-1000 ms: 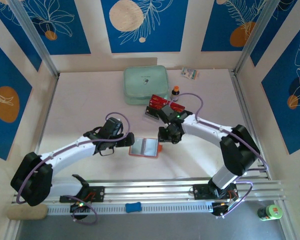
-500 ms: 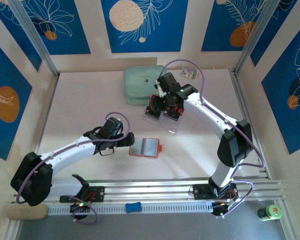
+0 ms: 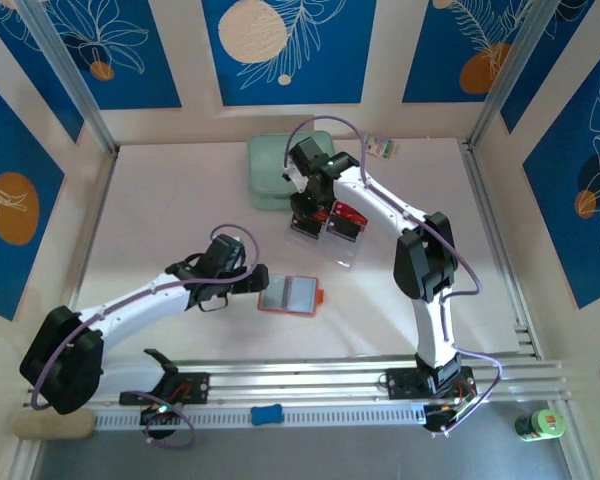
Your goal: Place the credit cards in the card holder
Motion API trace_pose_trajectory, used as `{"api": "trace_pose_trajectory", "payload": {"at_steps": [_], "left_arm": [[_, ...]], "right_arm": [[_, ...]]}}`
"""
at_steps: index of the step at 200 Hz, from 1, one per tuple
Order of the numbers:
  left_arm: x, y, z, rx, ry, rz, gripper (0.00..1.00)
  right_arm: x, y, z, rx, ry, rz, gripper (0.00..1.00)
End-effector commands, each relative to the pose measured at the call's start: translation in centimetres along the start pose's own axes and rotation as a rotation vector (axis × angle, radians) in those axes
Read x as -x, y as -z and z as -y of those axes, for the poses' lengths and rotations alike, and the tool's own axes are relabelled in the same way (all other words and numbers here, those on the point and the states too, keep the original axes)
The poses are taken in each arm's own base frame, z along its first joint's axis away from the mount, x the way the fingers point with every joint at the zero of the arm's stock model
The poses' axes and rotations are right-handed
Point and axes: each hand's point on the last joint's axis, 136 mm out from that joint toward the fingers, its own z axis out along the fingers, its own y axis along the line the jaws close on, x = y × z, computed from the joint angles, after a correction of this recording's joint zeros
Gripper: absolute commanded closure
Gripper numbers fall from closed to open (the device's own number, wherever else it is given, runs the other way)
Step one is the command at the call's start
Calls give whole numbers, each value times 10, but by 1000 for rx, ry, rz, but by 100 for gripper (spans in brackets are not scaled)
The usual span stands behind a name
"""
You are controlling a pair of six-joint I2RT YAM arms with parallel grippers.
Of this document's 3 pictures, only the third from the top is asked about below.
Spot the orange card holder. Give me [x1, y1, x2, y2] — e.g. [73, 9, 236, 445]
[256, 273, 326, 320]

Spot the clear acrylic card stand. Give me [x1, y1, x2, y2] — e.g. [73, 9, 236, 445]
[285, 199, 369, 270]

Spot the black VIP card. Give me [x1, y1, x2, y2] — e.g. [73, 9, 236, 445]
[326, 218, 360, 245]
[289, 214, 322, 240]

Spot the mint green zip pouch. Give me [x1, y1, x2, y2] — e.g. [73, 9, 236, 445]
[246, 130, 339, 211]

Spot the small printed packet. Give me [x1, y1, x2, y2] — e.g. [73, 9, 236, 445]
[363, 133, 399, 161]

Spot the blue bone-shaped piece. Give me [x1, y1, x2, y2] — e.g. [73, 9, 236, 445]
[250, 404, 285, 427]

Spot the beige foam pad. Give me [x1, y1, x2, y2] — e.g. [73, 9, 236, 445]
[13, 408, 97, 441]

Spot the green can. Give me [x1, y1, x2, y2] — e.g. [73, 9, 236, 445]
[513, 408, 567, 444]

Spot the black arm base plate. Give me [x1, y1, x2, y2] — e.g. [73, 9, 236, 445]
[118, 372, 211, 407]
[385, 367, 476, 401]

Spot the aluminium mounting rail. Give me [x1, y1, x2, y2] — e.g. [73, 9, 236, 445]
[23, 355, 569, 407]

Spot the aluminium table edge rail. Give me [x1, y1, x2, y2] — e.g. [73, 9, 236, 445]
[457, 141, 540, 359]
[67, 149, 120, 309]

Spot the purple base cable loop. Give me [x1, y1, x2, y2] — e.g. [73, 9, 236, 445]
[122, 384, 198, 451]

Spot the grey slotted cable duct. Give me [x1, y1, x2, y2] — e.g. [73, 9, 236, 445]
[93, 403, 427, 430]

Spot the aluminium frame post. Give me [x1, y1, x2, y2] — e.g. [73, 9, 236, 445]
[467, 0, 566, 151]
[15, 0, 120, 155]

